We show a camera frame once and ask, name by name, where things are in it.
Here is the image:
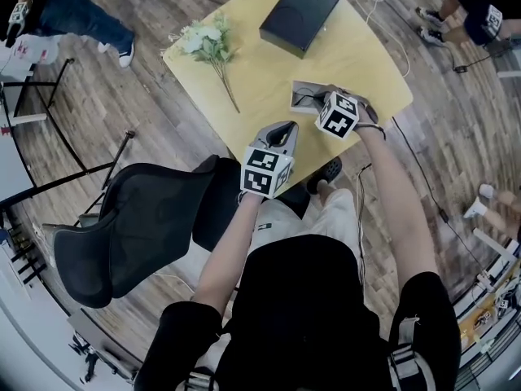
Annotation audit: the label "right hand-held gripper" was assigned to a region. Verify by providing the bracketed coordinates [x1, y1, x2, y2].
[310, 83, 380, 143]

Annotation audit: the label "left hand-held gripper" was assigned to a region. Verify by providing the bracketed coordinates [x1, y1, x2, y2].
[239, 120, 301, 200]

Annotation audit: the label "black glasses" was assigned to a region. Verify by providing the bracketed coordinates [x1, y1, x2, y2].
[293, 88, 325, 108]

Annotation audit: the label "grey glasses case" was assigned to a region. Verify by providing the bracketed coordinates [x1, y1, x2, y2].
[289, 80, 352, 116]

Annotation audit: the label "person's right forearm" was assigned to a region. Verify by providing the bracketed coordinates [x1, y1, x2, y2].
[357, 125, 441, 303]

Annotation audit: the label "person's left forearm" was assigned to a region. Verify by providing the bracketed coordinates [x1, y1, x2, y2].
[190, 192, 262, 305]

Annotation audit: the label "person's right hand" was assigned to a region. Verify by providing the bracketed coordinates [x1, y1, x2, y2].
[357, 103, 381, 128]

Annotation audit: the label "black wrist band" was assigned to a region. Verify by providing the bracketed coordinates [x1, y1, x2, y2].
[355, 122, 387, 141]

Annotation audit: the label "person's black clog shoe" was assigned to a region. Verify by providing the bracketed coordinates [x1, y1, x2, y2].
[306, 156, 344, 196]

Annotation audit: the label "person's white shorts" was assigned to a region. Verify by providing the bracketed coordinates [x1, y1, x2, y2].
[247, 187, 364, 268]

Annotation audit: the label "black rectangular box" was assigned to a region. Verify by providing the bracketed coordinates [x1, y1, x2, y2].
[259, 0, 343, 60]

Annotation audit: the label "artificial white flower bouquet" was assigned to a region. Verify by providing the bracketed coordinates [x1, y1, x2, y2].
[168, 11, 242, 114]

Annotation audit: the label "black mesh office chair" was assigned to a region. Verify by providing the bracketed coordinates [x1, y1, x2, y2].
[42, 154, 311, 310]

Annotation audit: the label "person's black shirt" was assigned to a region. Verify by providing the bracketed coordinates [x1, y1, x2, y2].
[133, 234, 463, 391]

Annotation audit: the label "white power strip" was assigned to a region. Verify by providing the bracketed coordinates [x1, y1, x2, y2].
[475, 271, 497, 293]

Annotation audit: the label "white cable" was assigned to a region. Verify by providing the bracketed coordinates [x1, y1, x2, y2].
[325, 0, 410, 77]

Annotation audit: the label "thin gripper cable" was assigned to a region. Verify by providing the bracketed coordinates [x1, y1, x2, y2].
[354, 162, 374, 301]

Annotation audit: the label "long black floor cable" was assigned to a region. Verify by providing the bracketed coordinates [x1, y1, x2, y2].
[391, 116, 492, 275]

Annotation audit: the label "black metal frame stand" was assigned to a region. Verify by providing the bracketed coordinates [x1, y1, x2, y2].
[0, 57, 136, 219]

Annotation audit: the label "grey harness strap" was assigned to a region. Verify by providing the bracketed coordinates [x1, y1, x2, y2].
[182, 365, 217, 391]
[387, 315, 437, 391]

